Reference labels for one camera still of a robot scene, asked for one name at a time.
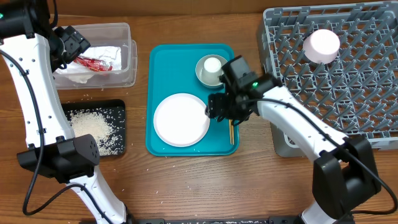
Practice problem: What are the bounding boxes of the grey dishwasher rack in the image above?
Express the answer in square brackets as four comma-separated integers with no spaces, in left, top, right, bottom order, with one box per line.
[257,1,397,150]

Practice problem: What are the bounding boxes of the black tray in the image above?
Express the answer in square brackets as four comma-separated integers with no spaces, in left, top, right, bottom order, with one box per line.
[62,99,126,157]

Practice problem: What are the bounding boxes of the large white plate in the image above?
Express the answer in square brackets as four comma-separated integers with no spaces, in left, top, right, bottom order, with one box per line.
[153,93,210,147]

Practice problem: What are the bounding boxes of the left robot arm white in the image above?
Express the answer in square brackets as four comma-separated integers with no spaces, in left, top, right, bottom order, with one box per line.
[1,1,134,223]

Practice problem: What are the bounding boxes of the white napkin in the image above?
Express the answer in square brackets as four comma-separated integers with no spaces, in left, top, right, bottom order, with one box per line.
[55,46,122,83]

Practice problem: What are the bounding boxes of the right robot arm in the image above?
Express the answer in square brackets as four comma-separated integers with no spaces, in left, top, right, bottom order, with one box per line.
[205,56,381,223]

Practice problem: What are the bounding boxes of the teal plastic tray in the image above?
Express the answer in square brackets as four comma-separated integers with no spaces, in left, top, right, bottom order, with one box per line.
[146,44,239,157]

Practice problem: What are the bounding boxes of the wooden chopstick left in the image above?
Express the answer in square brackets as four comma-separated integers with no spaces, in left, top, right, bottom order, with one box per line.
[228,119,234,145]

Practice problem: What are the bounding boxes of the pile of rice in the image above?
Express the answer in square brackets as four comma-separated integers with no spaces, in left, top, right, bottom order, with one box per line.
[68,110,124,156]

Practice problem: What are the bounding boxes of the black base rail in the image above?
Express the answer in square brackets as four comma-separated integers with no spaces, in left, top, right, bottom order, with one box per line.
[135,216,300,224]

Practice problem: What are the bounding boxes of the grey-white bowl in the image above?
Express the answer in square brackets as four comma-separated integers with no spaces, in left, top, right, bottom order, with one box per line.
[195,55,227,88]

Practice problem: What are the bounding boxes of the red snack wrapper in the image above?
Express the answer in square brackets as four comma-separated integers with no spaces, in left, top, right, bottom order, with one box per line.
[74,56,113,72]

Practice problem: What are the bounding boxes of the clear plastic waste bin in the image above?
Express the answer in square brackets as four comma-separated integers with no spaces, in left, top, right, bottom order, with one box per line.
[53,22,137,90]

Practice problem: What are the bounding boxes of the white paper cup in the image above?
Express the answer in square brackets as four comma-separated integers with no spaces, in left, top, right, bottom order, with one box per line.
[201,57,222,86]

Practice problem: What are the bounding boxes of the small pink bowl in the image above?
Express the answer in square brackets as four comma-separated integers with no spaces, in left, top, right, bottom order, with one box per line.
[303,29,340,64]

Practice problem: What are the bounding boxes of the wooden chopstick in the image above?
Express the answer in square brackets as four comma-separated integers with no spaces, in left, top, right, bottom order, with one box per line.
[228,119,234,145]
[229,120,234,145]

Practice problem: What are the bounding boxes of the wooden chopstick right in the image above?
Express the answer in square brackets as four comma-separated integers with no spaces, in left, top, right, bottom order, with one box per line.
[229,120,234,145]

